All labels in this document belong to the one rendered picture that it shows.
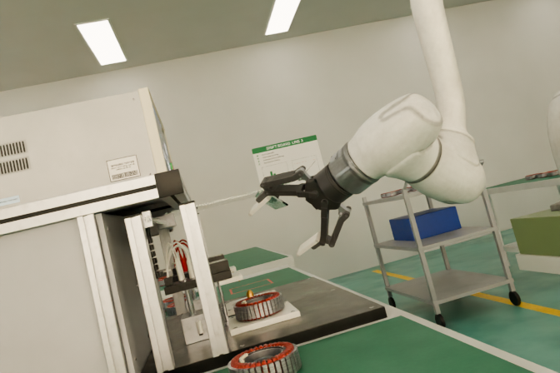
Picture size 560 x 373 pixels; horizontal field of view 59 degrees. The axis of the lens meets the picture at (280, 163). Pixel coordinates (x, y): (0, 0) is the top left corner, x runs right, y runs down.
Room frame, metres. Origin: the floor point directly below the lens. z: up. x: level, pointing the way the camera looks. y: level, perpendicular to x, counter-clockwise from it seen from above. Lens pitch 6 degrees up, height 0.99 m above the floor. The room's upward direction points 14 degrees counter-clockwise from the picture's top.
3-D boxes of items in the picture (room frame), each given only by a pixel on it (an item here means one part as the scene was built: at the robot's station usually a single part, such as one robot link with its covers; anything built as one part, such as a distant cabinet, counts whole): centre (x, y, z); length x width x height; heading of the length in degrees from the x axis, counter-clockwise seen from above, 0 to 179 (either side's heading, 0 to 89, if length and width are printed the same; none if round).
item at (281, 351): (0.80, 0.10, 0.77); 0.11 x 0.11 x 0.04
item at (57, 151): (1.21, 0.46, 1.22); 0.44 x 0.39 x 0.20; 10
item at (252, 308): (1.14, 0.12, 0.80); 0.11 x 0.11 x 0.04
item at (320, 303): (1.25, 0.16, 0.76); 0.64 x 0.47 x 0.02; 10
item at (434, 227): (3.82, -0.97, 0.51); 1.01 x 0.60 x 1.01; 10
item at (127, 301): (1.21, 0.39, 0.92); 0.66 x 0.01 x 0.30; 10
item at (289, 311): (1.14, 0.12, 0.78); 0.15 x 0.15 x 0.01; 10
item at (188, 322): (1.11, 0.27, 0.80); 0.07 x 0.05 x 0.06; 10
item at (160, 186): (1.20, 0.46, 1.09); 0.68 x 0.44 x 0.05; 10
